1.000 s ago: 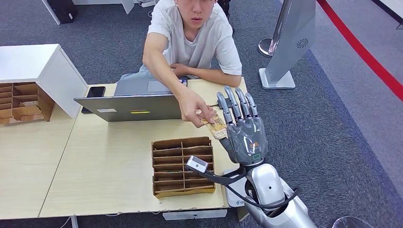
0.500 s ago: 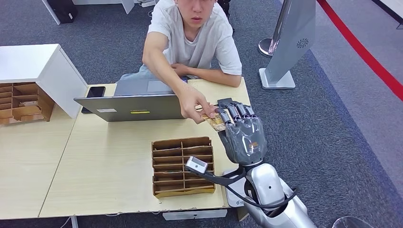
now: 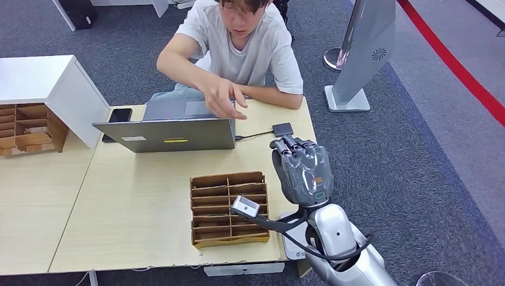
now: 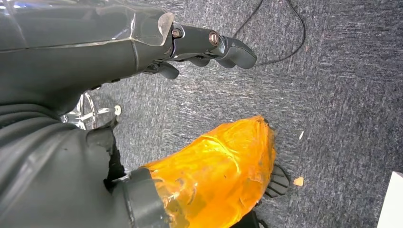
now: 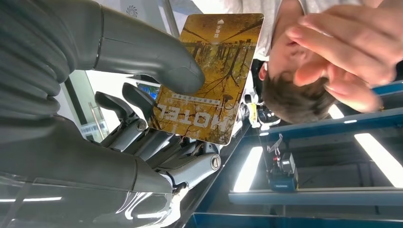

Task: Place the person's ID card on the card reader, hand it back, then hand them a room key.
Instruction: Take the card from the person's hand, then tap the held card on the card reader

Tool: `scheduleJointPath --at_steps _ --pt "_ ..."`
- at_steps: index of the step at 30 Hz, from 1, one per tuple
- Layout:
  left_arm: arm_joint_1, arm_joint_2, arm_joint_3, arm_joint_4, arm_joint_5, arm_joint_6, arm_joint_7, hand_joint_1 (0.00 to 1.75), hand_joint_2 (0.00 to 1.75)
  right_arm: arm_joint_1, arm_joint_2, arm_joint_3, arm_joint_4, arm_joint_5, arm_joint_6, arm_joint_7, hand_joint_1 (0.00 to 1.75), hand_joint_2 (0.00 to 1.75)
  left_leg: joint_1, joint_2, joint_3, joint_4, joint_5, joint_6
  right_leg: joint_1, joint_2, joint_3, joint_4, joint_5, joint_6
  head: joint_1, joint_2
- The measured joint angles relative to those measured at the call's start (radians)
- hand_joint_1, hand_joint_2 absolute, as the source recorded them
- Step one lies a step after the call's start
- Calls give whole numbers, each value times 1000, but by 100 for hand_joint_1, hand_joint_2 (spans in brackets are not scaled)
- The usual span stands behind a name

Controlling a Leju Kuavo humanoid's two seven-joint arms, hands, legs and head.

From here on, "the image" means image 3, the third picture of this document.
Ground white desk with black edge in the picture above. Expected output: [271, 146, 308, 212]
[465, 0, 505, 38]

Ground chrome stanchion base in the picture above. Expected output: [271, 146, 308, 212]
[323, 47, 343, 73]

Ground white table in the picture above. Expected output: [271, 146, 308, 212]
[52, 0, 170, 32]

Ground clear round glass object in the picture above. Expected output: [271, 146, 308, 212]
[416, 271, 471, 286]

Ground black robot legs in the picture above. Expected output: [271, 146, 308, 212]
[272, 0, 295, 42]

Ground wooden organizer inside cabinet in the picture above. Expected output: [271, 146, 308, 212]
[0, 102, 70, 158]

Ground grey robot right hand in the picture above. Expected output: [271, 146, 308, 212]
[270, 134, 335, 208]

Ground white cabinet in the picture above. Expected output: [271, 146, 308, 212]
[0, 54, 111, 150]

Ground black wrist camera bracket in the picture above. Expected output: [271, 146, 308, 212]
[232, 208, 309, 234]

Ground wooden card organizer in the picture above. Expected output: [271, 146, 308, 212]
[189, 170, 272, 250]

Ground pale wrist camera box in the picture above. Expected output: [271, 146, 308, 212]
[230, 195, 261, 219]

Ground person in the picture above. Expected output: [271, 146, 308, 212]
[149, 0, 304, 120]

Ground grey kiosk stand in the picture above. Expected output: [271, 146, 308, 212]
[323, 0, 397, 114]

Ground black USB cable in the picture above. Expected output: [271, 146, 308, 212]
[235, 130, 274, 142]

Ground person's right hand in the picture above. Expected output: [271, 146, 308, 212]
[203, 77, 248, 120]

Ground grey laptop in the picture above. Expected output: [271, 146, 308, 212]
[92, 98, 236, 154]

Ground black smartphone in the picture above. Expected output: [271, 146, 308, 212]
[101, 108, 133, 143]

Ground white under-desk bracket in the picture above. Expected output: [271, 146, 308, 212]
[203, 262, 286, 278]

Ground small black USB box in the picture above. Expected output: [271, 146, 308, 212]
[272, 122, 295, 138]

